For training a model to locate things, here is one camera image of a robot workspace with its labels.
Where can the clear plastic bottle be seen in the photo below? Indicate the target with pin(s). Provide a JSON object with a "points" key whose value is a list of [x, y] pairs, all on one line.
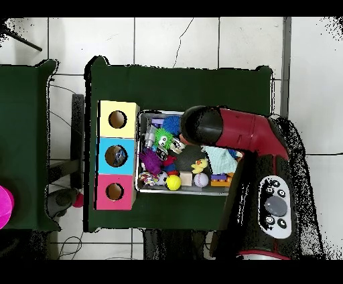
{"points": [[120, 156]]}

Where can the mint green knitted cloth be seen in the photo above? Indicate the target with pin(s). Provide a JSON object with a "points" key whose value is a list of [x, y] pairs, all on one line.
{"points": [[222, 160]]}

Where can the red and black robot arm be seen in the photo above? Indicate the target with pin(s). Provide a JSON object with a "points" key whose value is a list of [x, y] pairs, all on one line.
{"points": [[241, 128]]}

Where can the silver mesh bin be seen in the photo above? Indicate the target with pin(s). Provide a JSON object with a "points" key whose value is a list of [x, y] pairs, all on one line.
{"points": [[150, 191]]}

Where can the wooden three-hole box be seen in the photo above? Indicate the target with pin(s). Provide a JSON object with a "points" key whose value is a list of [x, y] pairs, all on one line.
{"points": [[103, 160]]}

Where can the green spiky toy with eyes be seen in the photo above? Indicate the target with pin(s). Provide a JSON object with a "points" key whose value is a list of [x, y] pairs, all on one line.
{"points": [[160, 136]]}

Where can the blue spiky ball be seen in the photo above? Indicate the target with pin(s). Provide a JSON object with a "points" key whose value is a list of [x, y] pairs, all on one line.
{"points": [[171, 123]]}

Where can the purple spiky ball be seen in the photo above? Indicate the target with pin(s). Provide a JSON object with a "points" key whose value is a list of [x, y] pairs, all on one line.
{"points": [[150, 160]]}

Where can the yellow plush duck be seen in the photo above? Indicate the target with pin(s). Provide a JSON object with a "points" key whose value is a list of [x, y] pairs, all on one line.
{"points": [[199, 166]]}

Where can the small soccer ball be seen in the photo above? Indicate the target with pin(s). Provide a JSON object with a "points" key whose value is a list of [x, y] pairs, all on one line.
{"points": [[162, 179]]}

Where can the plain wooden block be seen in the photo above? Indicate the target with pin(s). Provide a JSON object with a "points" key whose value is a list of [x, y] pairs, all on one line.
{"points": [[186, 179]]}

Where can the yellow ball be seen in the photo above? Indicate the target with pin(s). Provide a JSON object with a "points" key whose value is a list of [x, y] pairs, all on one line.
{"points": [[173, 182]]}

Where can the white baseball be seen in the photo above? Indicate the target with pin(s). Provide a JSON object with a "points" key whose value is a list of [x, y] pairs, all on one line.
{"points": [[201, 180]]}

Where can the dark green tablecloth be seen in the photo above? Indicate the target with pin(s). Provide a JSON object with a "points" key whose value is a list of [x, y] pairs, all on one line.
{"points": [[24, 107], [174, 88]]}

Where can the tall black object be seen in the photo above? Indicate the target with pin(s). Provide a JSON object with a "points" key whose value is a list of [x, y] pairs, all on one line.
{"points": [[77, 134]]}

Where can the small red ball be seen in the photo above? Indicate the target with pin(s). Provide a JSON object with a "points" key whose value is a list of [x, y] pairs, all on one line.
{"points": [[78, 200]]}

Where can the dark grey rounded object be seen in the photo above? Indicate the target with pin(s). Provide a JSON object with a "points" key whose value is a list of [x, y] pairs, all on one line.
{"points": [[61, 201]]}

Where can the black rod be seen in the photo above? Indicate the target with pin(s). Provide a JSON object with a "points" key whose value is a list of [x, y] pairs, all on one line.
{"points": [[24, 40]]}

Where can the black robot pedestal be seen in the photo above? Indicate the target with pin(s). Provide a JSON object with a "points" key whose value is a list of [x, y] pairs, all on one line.
{"points": [[174, 243]]}

